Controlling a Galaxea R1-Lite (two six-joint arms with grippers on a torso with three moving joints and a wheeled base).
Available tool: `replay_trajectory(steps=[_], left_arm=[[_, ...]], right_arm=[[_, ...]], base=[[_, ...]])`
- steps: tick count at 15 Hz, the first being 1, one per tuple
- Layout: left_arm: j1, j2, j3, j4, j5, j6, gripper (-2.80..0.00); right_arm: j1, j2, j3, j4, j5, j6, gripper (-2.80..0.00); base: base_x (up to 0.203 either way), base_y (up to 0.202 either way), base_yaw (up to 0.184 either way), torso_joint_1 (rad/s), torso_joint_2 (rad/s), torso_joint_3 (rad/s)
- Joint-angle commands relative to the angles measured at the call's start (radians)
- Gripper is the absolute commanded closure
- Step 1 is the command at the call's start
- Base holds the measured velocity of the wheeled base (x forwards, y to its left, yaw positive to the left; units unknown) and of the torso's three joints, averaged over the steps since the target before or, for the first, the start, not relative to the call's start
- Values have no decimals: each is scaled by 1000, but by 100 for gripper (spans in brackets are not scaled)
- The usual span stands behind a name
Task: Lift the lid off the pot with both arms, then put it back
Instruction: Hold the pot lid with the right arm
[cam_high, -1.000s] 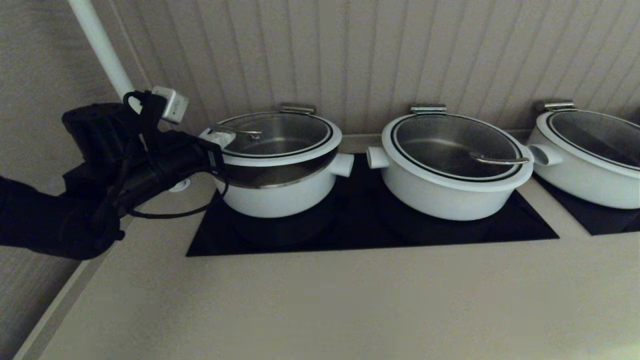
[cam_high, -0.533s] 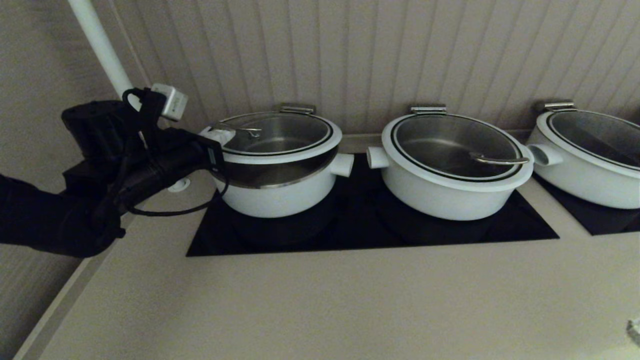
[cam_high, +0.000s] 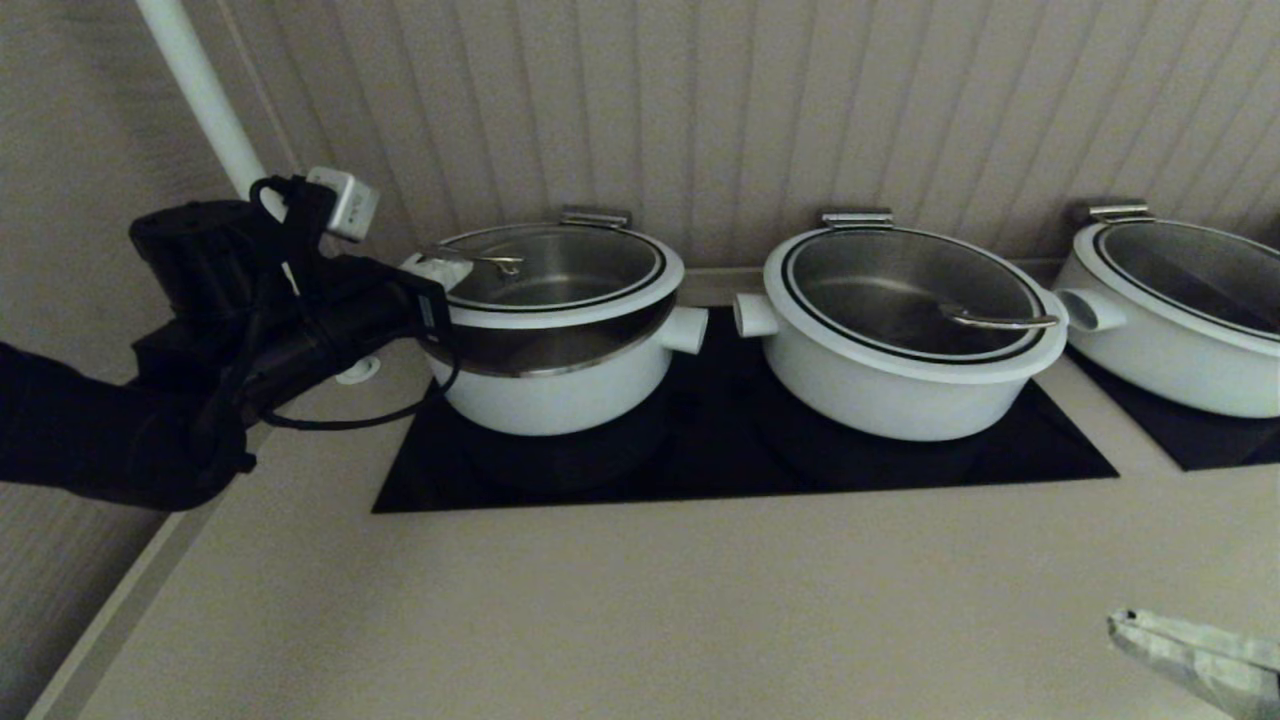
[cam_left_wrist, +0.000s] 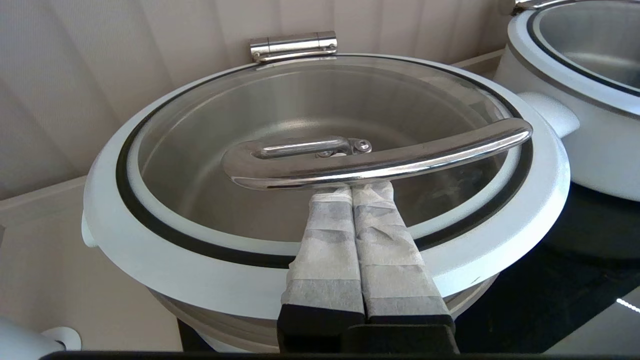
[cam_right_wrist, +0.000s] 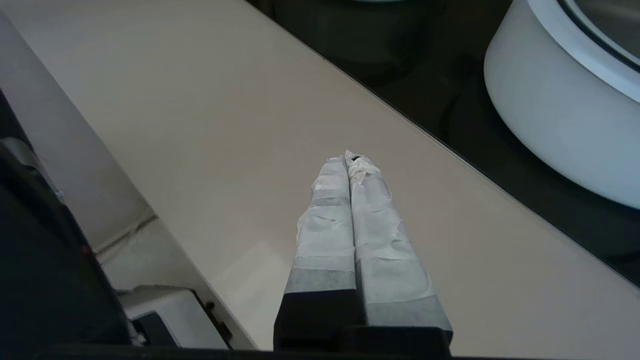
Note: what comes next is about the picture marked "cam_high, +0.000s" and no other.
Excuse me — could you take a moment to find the white pot with steel insert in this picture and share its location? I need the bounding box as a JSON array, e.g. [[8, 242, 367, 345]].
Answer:
[[420, 295, 709, 437], [732, 293, 1063, 443], [1050, 250, 1280, 420]]

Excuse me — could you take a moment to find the right white pot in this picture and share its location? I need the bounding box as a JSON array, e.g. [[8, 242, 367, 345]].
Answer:
[[1072, 220, 1280, 359]]

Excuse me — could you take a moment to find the white metal pole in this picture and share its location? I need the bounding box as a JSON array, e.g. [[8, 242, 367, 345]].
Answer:
[[135, 0, 383, 386]]

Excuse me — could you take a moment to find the wide black glass cooktop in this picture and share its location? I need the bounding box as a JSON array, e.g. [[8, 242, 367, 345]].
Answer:
[[372, 308, 1119, 514]]

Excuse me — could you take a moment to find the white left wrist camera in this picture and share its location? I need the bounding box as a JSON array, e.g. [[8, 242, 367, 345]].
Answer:
[[303, 166, 381, 244]]

